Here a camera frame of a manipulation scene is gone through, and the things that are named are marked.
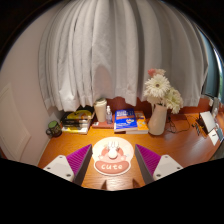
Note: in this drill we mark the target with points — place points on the white and pink flower bouquet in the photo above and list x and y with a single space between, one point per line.
159 87

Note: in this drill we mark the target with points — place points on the white lidded cup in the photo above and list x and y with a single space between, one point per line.
100 111

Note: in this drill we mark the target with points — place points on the blue book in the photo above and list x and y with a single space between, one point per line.
125 120

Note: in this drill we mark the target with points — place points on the orange book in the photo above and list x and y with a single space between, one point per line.
142 123

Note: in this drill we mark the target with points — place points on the white curtain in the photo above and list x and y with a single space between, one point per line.
123 50

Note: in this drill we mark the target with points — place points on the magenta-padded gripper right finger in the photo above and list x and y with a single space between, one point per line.
165 166

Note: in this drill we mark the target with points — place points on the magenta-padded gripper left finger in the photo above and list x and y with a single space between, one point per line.
61 166

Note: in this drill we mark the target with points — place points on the white flat device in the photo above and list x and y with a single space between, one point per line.
208 120

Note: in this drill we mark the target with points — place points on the small clear bottle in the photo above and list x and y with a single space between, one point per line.
109 116

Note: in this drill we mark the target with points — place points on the round cartoon mouse pad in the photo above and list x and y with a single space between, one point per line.
111 166

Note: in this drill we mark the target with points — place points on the white paper card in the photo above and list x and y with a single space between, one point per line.
214 136

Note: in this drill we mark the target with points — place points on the flat red notebook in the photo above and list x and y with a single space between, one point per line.
101 125

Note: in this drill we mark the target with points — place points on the dark mug with green lid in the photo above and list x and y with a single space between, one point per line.
54 130

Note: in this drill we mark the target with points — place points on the yellow and black book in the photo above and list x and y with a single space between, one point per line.
79 114

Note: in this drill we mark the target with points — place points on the white ceramic vase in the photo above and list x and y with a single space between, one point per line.
157 121

